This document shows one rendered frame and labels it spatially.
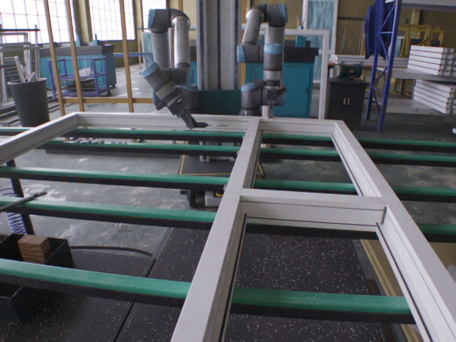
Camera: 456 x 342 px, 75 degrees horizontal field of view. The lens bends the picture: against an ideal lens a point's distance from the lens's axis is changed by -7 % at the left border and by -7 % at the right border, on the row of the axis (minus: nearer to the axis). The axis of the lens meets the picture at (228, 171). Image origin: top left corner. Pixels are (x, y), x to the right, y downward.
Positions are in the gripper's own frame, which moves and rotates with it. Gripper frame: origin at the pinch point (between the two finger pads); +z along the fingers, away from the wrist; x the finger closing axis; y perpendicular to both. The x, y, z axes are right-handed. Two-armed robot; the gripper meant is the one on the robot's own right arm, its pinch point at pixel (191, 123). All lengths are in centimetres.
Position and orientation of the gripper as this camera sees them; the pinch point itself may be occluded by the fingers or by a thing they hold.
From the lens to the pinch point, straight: 157.6
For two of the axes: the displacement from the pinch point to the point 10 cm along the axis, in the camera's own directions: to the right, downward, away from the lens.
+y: 7.9, -5.0, -3.6
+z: 6.0, 7.6, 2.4
